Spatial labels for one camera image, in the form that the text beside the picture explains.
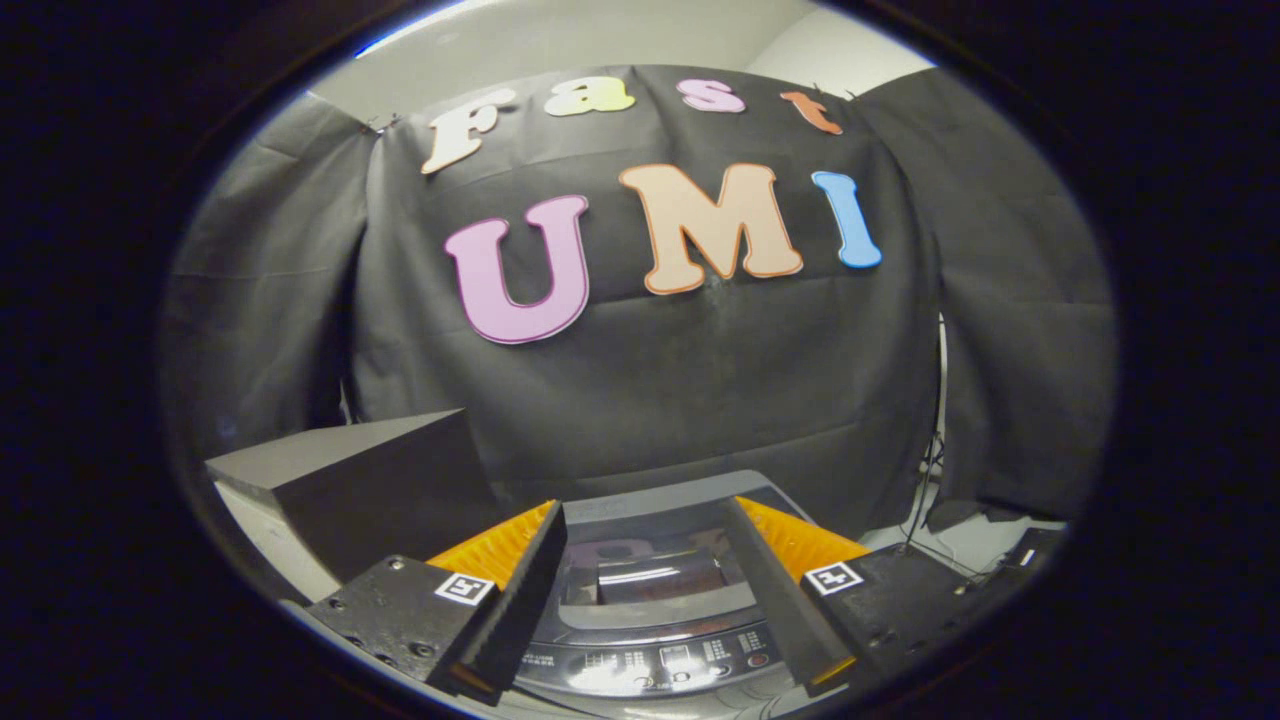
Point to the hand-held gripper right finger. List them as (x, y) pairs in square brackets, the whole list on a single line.
[(775, 590)]

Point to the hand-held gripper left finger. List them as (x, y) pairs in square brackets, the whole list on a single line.
[(525, 590)]

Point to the dark washing machine lid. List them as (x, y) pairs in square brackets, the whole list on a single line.
[(650, 575)]

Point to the grey washing machine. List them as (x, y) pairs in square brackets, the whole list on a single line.
[(640, 672)]

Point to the black backdrop cloth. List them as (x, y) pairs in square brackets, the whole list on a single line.
[(680, 380)]

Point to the black power box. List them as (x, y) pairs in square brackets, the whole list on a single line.
[(1035, 552)]

